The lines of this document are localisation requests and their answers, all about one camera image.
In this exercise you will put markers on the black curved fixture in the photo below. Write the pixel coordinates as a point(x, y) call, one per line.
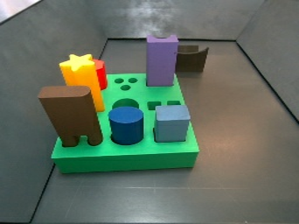
point(190, 58)

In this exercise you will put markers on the light blue square block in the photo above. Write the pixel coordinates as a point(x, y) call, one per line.
point(170, 123)

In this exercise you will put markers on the dark blue cylinder block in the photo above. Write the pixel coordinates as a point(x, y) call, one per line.
point(126, 125)

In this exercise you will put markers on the green shape sorter base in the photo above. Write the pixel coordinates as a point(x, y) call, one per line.
point(128, 91)

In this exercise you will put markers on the brown arch block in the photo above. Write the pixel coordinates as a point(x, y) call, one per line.
point(69, 108)

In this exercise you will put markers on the red block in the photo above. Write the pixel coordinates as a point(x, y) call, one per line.
point(101, 73)

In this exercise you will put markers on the purple notched tall block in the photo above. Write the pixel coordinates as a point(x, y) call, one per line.
point(160, 60)

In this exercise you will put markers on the yellow star block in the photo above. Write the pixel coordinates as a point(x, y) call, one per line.
point(78, 73)

